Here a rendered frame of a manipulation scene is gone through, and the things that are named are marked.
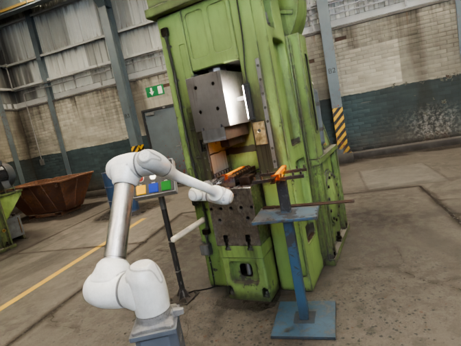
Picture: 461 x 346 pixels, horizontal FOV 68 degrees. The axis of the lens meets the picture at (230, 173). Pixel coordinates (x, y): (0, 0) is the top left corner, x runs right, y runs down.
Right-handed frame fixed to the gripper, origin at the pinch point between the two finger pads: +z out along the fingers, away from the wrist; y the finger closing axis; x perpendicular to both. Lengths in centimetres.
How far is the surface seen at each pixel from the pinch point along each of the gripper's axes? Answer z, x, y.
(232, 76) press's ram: 28, 72, 13
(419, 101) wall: 634, -20, 156
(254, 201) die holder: 1.8, -20.1, 22.1
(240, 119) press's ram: 25.9, 38.7, 12.6
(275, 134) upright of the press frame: 21, 24, 40
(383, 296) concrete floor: 15, -100, 98
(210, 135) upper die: 6.6, 32.2, -5.5
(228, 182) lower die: 5.1, -4.6, 2.4
